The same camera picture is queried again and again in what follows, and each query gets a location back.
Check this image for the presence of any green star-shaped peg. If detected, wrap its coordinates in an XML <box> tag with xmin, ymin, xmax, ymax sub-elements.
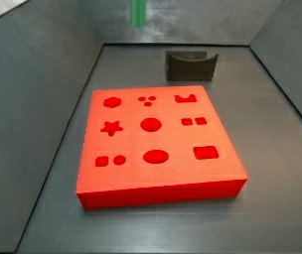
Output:
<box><xmin>130</xmin><ymin>0</ymin><xmax>147</xmax><ymax>28</ymax></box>

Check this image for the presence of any black curved holder bracket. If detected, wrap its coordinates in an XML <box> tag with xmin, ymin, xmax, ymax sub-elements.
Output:
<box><xmin>166</xmin><ymin>51</ymin><xmax>220</xmax><ymax>81</ymax></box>

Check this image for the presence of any red shape-sorting board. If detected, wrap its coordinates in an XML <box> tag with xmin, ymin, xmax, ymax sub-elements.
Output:
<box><xmin>75</xmin><ymin>85</ymin><xmax>248</xmax><ymax>209</ymax></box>

